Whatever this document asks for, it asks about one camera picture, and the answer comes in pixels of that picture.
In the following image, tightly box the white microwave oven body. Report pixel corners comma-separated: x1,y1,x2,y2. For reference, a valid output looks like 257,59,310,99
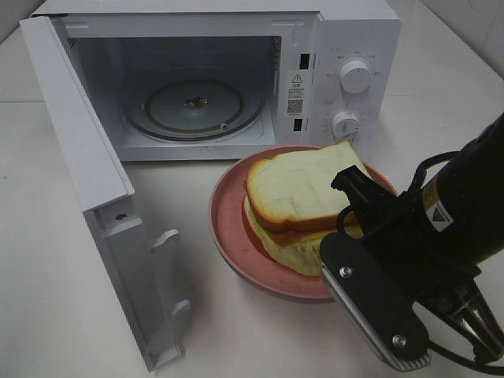
29,1,402,161

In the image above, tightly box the white bread sandwich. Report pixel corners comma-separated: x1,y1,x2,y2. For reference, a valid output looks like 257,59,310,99
243,142,369,276

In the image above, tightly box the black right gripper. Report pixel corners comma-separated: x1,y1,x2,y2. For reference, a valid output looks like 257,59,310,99
331,165,503,364

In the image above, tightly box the lower white timer knob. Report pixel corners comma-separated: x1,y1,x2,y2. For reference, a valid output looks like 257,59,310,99
331,111,360,139

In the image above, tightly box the glass microwave turntable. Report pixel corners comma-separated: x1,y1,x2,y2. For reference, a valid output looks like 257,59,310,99
123,67,268,142

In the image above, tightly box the white microwave door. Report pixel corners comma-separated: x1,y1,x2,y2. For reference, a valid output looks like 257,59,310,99
20,16,191,371

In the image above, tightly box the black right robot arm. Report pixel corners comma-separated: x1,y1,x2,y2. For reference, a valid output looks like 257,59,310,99
320,119,503,376

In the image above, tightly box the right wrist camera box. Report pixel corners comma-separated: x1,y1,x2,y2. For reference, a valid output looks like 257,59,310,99
320,232,431,372

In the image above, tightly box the upper white power knob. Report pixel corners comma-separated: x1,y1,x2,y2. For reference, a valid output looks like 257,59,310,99
339,57,372,95

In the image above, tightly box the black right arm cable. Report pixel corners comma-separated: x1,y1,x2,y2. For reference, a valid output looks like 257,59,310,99
336,151,504,361

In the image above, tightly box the pink round plate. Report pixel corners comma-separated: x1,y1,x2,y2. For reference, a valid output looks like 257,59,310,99
209,146,395,302

